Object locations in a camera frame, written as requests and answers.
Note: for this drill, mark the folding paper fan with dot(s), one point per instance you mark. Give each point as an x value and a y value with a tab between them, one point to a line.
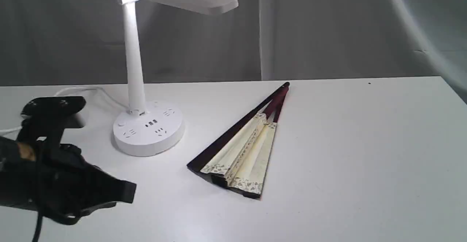
238	159

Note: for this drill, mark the white desk lamp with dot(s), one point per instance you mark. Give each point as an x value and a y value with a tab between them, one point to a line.
148	128

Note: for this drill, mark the grey backdrop curtain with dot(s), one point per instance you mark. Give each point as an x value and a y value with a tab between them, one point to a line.
71	42

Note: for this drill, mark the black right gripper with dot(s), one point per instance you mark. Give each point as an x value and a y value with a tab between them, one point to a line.
51	180

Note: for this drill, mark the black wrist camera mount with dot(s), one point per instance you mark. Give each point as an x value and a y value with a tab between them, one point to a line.
48	117

